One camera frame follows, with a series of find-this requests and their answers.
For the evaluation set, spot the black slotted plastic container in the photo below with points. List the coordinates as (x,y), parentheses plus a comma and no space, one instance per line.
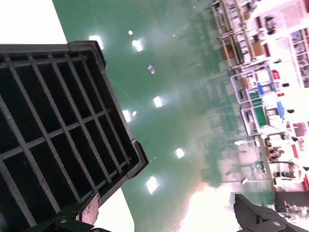
(84,50)

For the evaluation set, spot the wooden shelving rack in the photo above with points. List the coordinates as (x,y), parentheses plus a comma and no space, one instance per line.
(231,36)

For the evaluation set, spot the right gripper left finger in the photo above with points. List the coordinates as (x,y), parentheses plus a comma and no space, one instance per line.
(90,210)

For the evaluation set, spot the white paper scrap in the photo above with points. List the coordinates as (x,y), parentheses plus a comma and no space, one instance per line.
(151,69)

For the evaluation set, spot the green panel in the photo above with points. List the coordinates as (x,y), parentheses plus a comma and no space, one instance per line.
(260,117)

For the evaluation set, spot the white metal shelving unit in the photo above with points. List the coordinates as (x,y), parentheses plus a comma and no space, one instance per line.
(241,96)

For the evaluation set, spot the blue plastic bin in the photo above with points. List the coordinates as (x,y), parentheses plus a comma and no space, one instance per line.
(280,109)
(260,90)

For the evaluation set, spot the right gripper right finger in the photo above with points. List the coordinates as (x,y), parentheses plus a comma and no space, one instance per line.
(256,217)

